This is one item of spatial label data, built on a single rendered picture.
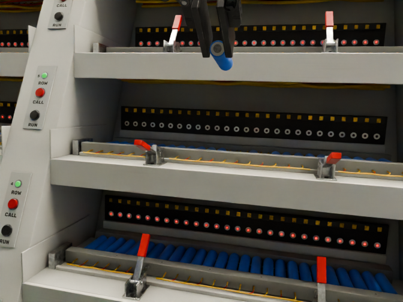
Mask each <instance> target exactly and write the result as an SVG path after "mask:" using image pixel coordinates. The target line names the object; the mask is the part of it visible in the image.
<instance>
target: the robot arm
mask: <svg viewBox="0 0 403 302"><path fill-rule="evenodd" d="M175 1H178V3H179V4H180V5H181V7H182V11H183V14H184V17H185V22H186V25H187V27H189V29H196V31H197V36H198V39H199V43H200V48H201V53H202V56H203V58H209V57H210V45H211V44H212V40H213V35H212V28H211V24H210V17H209V11H208V7H207V0H175ZM216 11H217V15H218V21H219V27H220V31H221V37H222V43H223V46H224V53H225V57H226V58H232V57H233V50H234V41H235V32H234V28H239V27H240V24H241V20H242V4H241V0H217V3H216Z"/></svg>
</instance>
